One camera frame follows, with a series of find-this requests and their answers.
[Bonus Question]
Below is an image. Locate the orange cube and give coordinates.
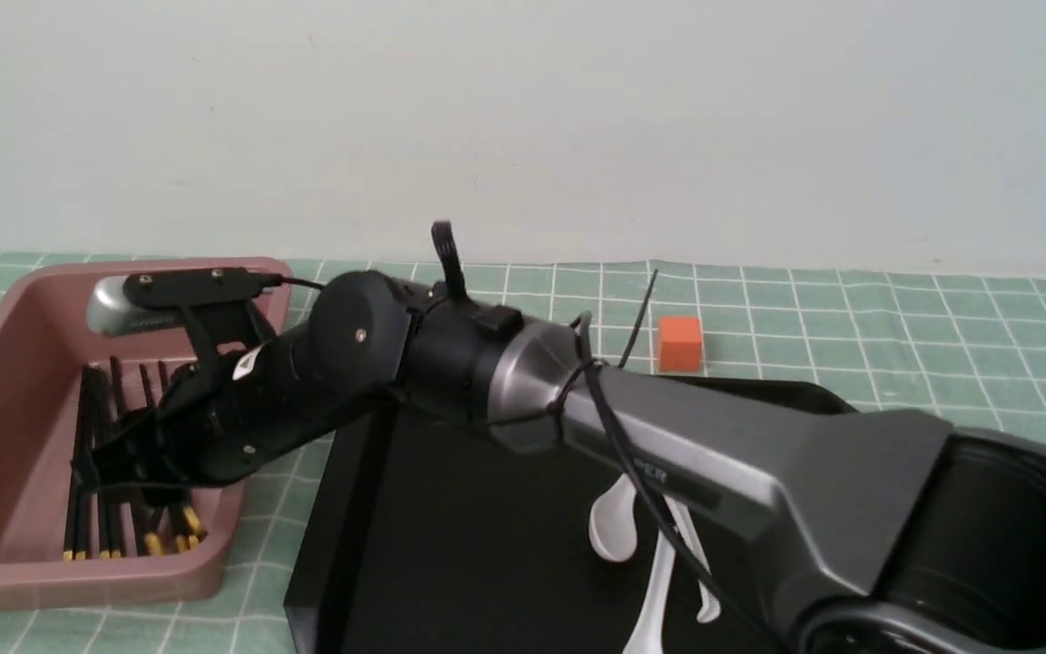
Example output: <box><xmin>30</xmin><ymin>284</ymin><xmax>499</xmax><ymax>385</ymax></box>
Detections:
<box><xmin>656</xmin><ymin>315</ymin><xmax>705</xmax><ymax>375</ymax></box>

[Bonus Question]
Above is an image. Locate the white spoon long middle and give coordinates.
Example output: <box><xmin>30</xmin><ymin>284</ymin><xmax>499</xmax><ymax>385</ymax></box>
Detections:
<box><xmin>665</xmin><ymin>496</ymin><xmax>721</xmax><ymax>624</ymax></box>

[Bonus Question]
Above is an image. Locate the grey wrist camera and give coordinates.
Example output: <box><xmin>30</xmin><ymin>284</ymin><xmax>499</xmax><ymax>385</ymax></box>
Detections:
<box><xmin>84</xmin><ymin>266</ymin><xmax>279</xmax><ymax>338</ymax></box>

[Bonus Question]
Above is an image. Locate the black plastic tray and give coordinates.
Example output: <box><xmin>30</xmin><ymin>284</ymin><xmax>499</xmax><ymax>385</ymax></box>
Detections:
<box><xmin>285</xmin><ymin>374</ymin><xmax>860</xmax><ymax>654</ymax></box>

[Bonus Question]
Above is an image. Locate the green checkered tablecloth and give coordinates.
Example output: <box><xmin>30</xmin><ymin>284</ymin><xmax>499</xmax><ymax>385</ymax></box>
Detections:
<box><xmin>0</xmin><ymin>260</ymin><xmax>1046</xmax><ymax>653</ymax></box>

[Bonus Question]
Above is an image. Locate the pink plastic bin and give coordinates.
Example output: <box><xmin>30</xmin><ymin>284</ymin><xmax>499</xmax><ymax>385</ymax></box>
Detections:
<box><xmin>0</xmin><ymin>257</ymin><xmax>291</xmax><ymax>611</ymax></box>

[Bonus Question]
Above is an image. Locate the white spoon bowl down left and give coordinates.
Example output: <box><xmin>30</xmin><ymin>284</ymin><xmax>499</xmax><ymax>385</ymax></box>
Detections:
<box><xmin>587</xmin><ymin>475</ymin><xmax>638</xmax><ymax>562</ymax></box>

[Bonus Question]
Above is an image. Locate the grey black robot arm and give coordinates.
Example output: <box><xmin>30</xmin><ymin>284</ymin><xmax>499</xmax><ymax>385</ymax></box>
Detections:
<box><xmin>74</xmin><ymin>263</ymin><xmax>1046</xmax><ymax>653</ymax></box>

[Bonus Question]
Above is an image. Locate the white spoon at bottom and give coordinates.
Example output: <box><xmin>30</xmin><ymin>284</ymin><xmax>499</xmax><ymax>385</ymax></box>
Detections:
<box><xmin>622</xmin><ymin>534</ymin><xmax>676</xmax><ymax>654</ymax></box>

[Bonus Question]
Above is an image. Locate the black chopstick in bin leftmost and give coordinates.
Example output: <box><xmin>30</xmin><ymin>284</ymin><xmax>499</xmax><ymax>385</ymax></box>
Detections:
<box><xmin>63</xmin><ymin>365</ymin><xmax>91</xmax><ymax>561</ymax></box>

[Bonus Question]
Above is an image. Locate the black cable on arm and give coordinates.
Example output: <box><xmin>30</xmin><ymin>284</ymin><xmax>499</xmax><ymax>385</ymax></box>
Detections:
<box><xmin>255</xmin><ymin>220</ymin><xmax>760</xmax><ymax>637</ymax></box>

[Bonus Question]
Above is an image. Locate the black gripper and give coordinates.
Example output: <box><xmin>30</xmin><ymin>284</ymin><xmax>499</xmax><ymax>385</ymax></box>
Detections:
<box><xmin>72</xmin><ymin>330</ymin><xmax>370</xmax><ymax>491</ymax></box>

